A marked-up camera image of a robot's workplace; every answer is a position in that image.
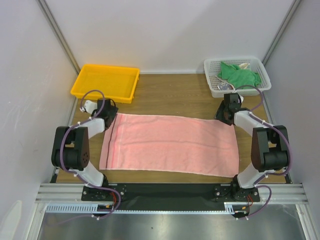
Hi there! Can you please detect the pink towel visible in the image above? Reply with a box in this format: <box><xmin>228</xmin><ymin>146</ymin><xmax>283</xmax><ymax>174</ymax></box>
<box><xmin>99</xmin><ymin>113</ymin><xmax>239</xmax><ymax>178</ymax></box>

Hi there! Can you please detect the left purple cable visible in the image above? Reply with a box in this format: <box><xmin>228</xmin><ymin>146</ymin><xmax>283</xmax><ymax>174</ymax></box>
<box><xmin>46</xmin><ymin>89</ymin><xmax>122</xmax><ymax>226</ymax></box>

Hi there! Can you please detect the white plastic basket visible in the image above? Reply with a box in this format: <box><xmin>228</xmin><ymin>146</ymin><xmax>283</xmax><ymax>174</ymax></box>
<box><xmin>204</xmin><ymin>56</ymin><xmax>272</xmax><ymax>98</ymax></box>

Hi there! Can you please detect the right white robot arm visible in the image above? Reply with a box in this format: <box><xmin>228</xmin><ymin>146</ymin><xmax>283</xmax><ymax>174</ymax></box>
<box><xmin>215</xmin><ymin>93</ymin><xmax>292</xmax><ymax>202</ymax></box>

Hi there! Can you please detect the aluminium frame rail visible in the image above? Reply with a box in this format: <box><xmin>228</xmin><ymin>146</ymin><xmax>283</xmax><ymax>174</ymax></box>
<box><xmin>35</xmin><ymin>183</ymin><xmax>308</xmax><ymax>204</ymax></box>

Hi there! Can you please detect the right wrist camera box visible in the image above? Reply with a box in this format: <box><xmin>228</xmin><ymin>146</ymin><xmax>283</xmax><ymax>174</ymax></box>
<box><xmin>232</xmin><ymin>90</ymin><xmax>244</xmax><ymax>103</ymax></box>

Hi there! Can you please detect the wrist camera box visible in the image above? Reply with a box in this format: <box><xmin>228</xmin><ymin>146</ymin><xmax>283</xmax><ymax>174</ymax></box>
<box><xmin>79</xmin><ymin>100</ymin><xmax>98</xmax><ymax>115</ymax></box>
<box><xmin>232</xmin><ymin>90</ymin><xmax>244</xmax><ymax>103</ymax></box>

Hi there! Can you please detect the green towel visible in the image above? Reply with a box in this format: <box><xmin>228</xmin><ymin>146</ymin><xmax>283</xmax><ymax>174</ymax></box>
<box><xmin>217</xmin><ymin>61</ymin><xmax>262</xmax><ymax>89</ymax></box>

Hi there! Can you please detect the yellow plastic tray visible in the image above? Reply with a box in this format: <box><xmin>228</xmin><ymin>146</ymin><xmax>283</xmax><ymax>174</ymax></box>
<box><xmin>70</xmin><ymin>64</ymin><xmax>140</xmax><ymax>104</ymax></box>

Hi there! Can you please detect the patterned white cloth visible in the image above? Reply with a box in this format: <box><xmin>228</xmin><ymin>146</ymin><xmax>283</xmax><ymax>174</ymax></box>
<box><xmin>217</xmin><ymin>77</ymin><xmax>235</xmax><ymax>91</ymax></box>

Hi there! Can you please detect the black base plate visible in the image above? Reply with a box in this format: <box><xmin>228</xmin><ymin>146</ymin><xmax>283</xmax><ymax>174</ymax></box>
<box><xmin>81</xmin><ymin>183</ymin><xmax>261</xmax><ymax>212</ymax></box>

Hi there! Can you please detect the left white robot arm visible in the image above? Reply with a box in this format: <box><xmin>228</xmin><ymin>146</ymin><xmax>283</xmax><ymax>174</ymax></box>
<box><xmin>51</xmin><ymin>98</ymin><xmax>118</xmax><ymax>200</ymax></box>

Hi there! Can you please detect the purple cable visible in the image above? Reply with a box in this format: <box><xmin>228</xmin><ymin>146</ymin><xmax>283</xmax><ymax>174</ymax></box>
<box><xmin>232</xmin><ymin>84</ymin><xmax>293</xmax><ymax>221</ymax></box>
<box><xmin>46</xmin><ymin>89</ymin><xmax>122</xmax><ymax>226</ymax></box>

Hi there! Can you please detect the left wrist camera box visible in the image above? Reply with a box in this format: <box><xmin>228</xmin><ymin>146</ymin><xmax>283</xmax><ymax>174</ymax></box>
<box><xmin>79</xmin><ymin>100</ymin><xmax>98</xmax><ymax>115</ymax></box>

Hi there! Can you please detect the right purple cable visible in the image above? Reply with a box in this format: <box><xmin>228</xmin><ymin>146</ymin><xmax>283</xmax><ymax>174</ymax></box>
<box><xmin>232</xmin><ymin>84</ymin><xmax>293</xmax><ymax>221</ymax></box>

